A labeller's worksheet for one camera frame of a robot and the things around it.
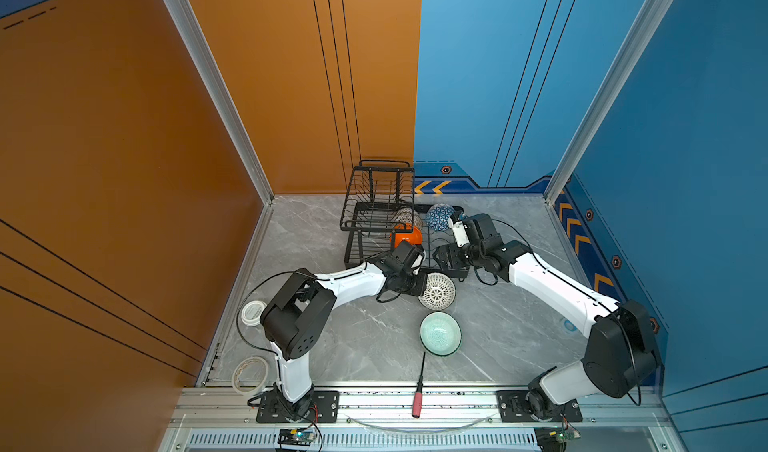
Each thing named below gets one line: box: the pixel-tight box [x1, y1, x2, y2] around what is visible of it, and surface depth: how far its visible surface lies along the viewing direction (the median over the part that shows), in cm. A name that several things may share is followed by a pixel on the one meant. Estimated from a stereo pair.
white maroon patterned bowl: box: [418, 272, 457, 311], surface depth 91 cm
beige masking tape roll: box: [232, 356, 269, 395], surface depth 80 cm
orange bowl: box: [390, 223, 423, 249], surface depth 82 cm
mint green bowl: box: [419, 311, 462, 357], surface depth 84 cm
